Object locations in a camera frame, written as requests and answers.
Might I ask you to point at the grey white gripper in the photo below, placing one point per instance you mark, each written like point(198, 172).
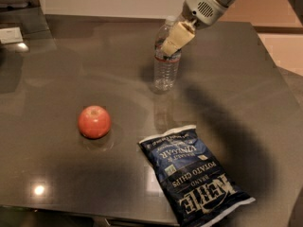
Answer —
point(201, 9)

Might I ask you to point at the clear plastic water bottle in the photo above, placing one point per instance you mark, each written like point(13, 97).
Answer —
point(165, 67)

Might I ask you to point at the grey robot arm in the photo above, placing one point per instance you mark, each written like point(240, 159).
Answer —
point(196, 14)

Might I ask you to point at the blue Kettle chip bag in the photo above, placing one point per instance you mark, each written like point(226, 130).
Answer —
point(199, 191)

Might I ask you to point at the red apple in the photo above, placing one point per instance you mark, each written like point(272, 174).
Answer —
point(94, 122)

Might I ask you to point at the white card on counter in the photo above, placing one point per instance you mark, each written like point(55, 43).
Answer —
point(10, 35)

